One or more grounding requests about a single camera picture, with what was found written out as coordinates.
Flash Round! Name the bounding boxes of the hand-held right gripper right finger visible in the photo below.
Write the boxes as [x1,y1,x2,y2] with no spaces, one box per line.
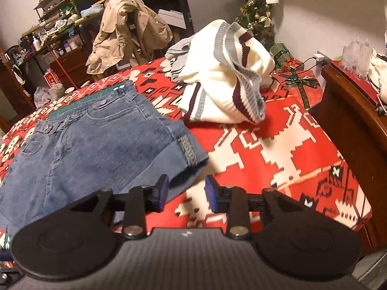
[204,175,306,240]

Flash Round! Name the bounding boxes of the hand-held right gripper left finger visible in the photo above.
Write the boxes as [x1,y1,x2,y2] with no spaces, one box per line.
[69,174,170,240]

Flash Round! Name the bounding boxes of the blue denim jeans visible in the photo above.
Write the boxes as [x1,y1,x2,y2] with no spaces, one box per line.
[0,80,209,242]

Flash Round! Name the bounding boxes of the red patterned blanket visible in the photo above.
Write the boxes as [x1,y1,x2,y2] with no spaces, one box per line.
[0,57,372,248]

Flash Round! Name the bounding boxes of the white striped knit sweater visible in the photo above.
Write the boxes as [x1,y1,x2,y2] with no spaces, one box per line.
[177,19,275,124]

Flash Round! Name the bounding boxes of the green cutting mat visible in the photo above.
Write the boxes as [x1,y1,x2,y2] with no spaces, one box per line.
[48,85,127,121]

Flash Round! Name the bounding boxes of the grey garment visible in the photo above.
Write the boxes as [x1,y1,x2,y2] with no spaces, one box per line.
[165,33,197,82]

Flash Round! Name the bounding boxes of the large red gift box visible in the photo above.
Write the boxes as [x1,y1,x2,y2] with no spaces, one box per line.
[270,69,325,111]

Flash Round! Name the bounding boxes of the wooden bedside cabinet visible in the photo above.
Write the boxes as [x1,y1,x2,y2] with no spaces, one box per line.
[308,60,387,257]

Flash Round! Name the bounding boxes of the wooden dresser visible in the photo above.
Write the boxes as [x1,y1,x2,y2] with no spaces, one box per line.
[50,47,94,88]

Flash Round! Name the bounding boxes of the white plastic bag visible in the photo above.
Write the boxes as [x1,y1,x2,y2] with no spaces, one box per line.
[33,86,55,109]

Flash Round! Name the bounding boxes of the small red gift box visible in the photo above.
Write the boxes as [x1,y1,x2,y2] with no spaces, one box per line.
[284,58,304,71]

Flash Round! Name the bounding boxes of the green gift box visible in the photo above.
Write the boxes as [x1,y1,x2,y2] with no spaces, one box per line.
[269,43,294,70]

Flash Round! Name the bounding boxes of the red and white packet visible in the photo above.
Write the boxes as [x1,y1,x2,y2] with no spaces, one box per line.
[44,69,58,87]

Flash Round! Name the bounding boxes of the red broom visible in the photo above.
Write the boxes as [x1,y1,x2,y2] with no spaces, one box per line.
[45,41,76,89]

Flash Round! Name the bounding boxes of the beige jacket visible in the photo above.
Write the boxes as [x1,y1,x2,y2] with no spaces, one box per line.
[85,0,173,75]

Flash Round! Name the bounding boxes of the grey flat cardboard box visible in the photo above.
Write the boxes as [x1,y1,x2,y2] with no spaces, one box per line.
[157,9,185,28]

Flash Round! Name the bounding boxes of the decorated christmas tree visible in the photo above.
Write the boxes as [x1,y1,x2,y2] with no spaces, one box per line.
[234,0,277,50]

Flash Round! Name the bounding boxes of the black metal desk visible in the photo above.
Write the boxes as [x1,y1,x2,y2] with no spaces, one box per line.
[73,0,194,37]

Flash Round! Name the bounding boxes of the grey refrigerator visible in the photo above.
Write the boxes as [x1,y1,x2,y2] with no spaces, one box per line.
[181,0,245,37]

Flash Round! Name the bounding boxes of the cluttered black shelf rack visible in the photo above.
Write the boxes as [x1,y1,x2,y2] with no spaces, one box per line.
[20,0,106,55]

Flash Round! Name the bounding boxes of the clear glass cups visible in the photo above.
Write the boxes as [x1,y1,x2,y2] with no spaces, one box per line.
[342,38,374,79]

